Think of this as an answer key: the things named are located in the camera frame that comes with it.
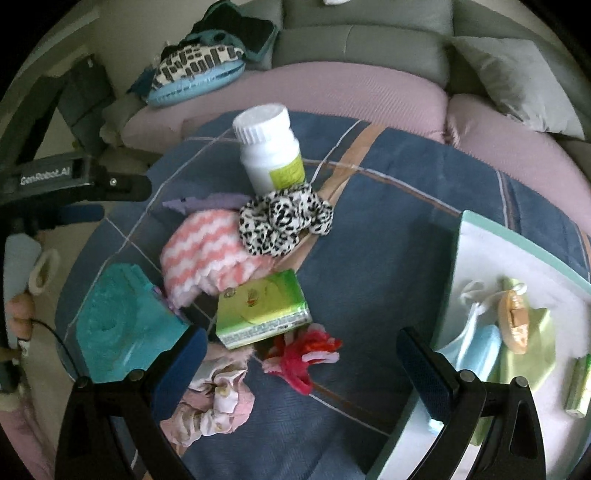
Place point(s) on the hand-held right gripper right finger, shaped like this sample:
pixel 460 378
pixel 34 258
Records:
pixel 422 364

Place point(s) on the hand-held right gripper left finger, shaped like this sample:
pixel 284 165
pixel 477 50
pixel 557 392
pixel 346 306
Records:
pixel 178 369

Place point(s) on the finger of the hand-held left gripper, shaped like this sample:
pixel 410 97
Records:
pixel 83 214
pixel 124 187

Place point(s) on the pink floral scrunchie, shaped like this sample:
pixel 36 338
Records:
pixel 217 401

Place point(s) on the blue face mask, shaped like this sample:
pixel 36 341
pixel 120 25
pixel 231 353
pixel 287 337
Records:
pixel 482 346

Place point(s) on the orange hair clip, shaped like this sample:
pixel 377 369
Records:
pixel 515 323

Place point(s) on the green tissue pack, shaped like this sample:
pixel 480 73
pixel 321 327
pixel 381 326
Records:
pixel 258 307

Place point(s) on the pink white striped cloth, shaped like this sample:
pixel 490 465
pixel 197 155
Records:
pixel 203 254

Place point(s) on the yellow-green cloth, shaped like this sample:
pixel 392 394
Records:
pixel 535 360

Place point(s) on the red pink fuzzy scrunchie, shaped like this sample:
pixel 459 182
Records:
pixel 300 360

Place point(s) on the shallow white green-rimmed box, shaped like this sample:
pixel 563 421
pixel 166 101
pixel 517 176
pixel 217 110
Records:
pixel 489 258

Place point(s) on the leopard print scrunchie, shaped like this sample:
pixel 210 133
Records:
pixel 277 221

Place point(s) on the green white ointment tube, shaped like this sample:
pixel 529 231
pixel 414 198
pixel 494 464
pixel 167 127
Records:
pixel 579 387

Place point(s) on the person's left hand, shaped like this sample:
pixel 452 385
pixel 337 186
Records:
pixel 21 309

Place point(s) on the teal plastic box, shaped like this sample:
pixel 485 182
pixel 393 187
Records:
pixel 120 327

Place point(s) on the black white patterned blue cushion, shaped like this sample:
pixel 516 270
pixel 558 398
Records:
pixel 194 60

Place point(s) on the white pill bottle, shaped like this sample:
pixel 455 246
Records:
pixel 268 152

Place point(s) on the blue plaid blanket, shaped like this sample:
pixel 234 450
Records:
pixel 392 194

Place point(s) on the dark teal clothing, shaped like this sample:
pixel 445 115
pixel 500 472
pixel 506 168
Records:
pixel 249 32

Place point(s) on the pink ribbed sofa cover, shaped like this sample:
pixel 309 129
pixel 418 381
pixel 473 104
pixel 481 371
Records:
pixel 346 92

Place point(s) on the grey-green sofa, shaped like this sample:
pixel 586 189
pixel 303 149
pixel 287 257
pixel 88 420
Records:
pixel 360 46

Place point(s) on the grey throw pillow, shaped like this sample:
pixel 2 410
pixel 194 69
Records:
pixel 517 78

